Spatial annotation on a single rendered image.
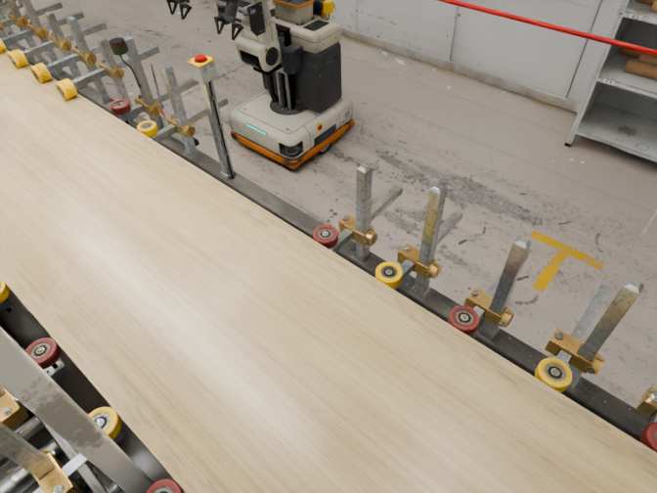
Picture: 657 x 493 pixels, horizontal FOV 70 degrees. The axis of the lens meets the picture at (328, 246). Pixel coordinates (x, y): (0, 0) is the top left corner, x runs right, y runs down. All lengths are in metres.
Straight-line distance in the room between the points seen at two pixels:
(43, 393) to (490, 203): 2.63
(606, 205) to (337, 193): 1.63
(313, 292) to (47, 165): 1.22
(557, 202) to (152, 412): 2.61
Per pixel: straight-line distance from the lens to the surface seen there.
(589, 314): 1.54
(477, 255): 2.74
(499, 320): 1.47
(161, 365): 1.32
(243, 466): 1.16
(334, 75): 3.24
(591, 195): 3.35
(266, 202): 1.95
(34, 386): 0.89
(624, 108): 3.99
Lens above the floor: 1.98
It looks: 47 degrees down
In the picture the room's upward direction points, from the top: 3 degrees counter-clockwise
